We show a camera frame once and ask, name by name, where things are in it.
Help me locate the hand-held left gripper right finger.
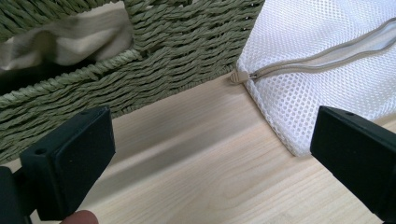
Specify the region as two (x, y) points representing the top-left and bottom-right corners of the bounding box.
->
(309, 105), (396, 224)

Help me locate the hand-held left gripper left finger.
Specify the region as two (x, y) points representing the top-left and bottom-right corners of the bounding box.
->
(19, 105), (117, 222)

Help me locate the beige garment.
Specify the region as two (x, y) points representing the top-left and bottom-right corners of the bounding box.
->
(0, 7), (134, 73)

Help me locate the white mesh laundry bag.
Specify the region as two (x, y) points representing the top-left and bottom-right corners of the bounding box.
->
(229, 0), (396, 158)

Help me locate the green woven basket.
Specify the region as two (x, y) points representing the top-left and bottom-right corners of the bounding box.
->
(0, 0), (265, 164)

